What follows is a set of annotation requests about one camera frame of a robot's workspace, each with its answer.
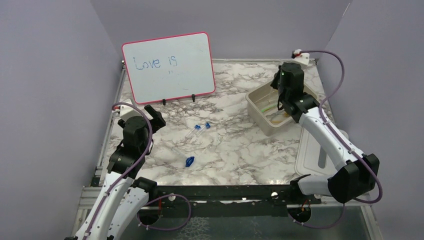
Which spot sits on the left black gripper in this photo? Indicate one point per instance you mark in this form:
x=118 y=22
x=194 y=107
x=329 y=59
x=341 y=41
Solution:
x=157 y=122

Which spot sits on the green handled tool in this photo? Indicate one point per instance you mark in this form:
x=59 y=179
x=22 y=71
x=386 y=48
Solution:
x=270 y=109

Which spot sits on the yellow rubber tubing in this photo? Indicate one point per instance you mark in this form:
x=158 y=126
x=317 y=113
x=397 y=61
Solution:
x=280 y=118

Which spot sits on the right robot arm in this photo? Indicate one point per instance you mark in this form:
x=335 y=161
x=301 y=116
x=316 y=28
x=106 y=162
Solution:
x=355 y=171

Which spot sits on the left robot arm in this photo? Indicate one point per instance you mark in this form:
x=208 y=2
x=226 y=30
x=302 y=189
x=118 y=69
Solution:
x=123 y=193

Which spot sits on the blue capped test tube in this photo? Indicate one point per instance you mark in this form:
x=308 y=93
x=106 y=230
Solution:
x=195 y=129
x=205 y=127

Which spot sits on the pink framed whiteboard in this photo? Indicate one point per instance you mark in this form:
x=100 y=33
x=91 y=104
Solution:
x=169 y=68

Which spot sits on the beige plastic bin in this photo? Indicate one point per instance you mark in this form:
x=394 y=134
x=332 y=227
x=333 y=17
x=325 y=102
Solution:
x=262 y=108

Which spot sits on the white bin lid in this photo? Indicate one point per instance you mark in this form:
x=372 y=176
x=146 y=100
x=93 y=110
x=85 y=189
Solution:
x=312 y=158

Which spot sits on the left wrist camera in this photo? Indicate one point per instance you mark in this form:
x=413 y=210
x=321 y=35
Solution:
x=125 y=112

